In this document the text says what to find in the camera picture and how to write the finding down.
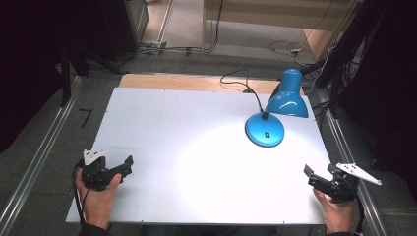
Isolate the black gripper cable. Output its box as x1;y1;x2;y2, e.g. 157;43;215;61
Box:
71;159;91;226
354;195;366;234

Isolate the grey power strip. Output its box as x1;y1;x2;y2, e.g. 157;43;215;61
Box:
139;40;168;56

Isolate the blue desk lamp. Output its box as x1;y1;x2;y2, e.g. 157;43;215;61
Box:
244;67;310;148

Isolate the bundle of floor cables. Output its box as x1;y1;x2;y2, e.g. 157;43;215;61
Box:
114;0;225;67

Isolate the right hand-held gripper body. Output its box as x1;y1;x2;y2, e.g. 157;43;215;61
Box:
327;162;384;205

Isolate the person's right hand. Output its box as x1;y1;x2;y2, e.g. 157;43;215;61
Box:
312;188;357;235

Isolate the black metal stand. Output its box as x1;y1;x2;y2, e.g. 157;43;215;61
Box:
301;0;387;116
58;42;127;107

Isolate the black lamp power cable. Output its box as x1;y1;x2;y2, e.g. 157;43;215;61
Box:
219;68;266;115

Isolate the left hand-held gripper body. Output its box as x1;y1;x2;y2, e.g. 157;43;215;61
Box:
80;148;114;193

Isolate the white cable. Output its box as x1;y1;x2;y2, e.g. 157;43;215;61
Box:
303;43;338;94

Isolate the aluminium floor rail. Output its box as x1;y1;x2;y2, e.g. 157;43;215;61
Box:
323;107;388;236
0;76;84;236

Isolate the dark cabinet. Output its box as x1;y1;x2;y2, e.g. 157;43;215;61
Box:
97;0;150;62

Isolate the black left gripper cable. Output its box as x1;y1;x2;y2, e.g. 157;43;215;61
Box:
71;159;91;226

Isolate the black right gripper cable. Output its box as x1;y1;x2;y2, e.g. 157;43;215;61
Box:
354;195;366;234

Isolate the light wooden furniture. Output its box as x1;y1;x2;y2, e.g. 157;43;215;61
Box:
200;0;363;63

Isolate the person's left hand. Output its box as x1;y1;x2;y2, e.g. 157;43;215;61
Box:
75;168;123;230

